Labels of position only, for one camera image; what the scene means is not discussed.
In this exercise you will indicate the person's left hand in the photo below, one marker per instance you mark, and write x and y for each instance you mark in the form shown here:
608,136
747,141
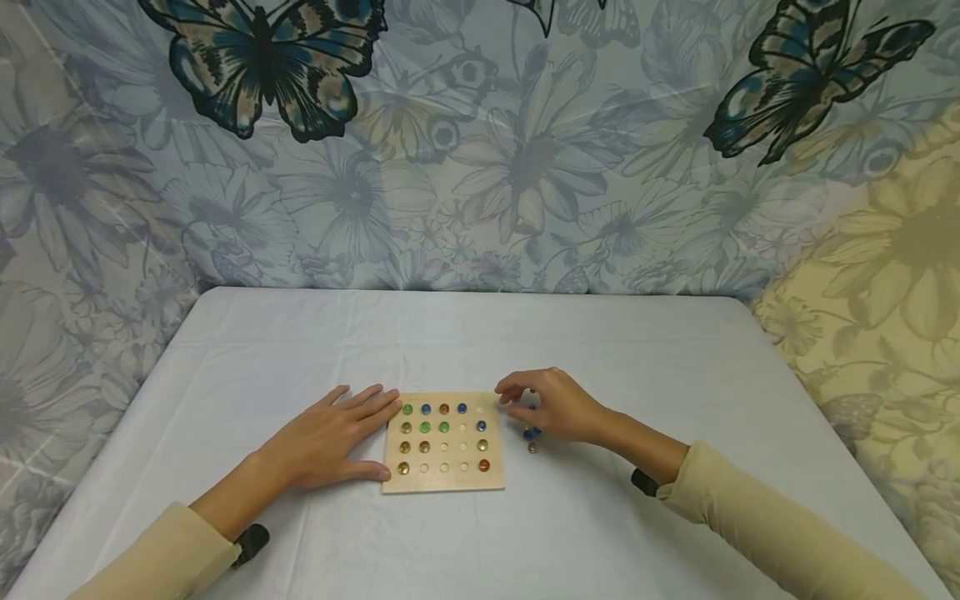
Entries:
322,446

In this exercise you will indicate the person's right hand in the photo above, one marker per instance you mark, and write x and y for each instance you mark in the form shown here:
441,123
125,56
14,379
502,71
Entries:
559,408

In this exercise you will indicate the person's right fingers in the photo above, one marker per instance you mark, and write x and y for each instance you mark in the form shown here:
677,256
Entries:
521,390

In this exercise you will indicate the person's left forearm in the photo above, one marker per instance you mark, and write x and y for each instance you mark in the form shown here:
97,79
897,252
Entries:
187,542

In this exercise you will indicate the person's right forearm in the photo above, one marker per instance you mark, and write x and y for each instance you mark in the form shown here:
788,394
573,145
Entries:
750,517

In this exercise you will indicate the set of coloured marbles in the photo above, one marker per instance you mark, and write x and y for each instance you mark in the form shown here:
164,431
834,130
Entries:
424,427

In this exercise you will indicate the square wooden peg board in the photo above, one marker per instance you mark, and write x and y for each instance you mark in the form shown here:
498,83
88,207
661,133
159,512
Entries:
444,479

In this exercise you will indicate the black wrist band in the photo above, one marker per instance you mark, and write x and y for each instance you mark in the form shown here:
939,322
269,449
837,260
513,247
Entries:
643,481
251,543

